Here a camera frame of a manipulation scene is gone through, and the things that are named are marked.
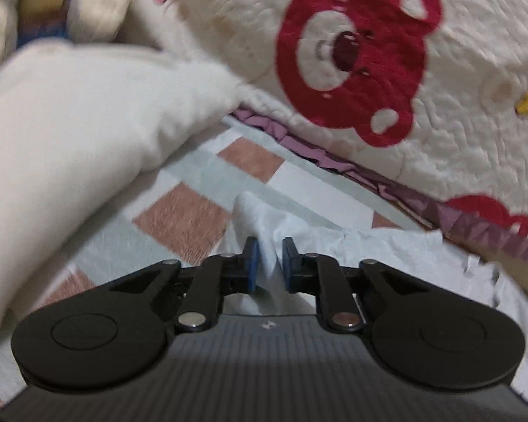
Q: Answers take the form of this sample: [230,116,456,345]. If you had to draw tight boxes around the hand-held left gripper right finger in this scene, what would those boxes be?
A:
[282,236,427,332]

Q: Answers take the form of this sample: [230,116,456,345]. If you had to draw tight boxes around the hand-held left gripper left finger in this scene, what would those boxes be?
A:
[106,236,261,334]

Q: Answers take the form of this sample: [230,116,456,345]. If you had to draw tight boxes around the light grey shirt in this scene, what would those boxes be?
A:
[231,191,528,405]

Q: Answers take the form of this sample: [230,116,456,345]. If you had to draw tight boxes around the white quilt with red bears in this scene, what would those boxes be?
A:
[127,0,528,269]

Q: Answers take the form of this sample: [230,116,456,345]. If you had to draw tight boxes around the white pillow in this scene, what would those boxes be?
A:
[0,39,247,339]

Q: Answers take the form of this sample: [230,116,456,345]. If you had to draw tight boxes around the grey and white plush toy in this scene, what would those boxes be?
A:
[0,0,133,66]

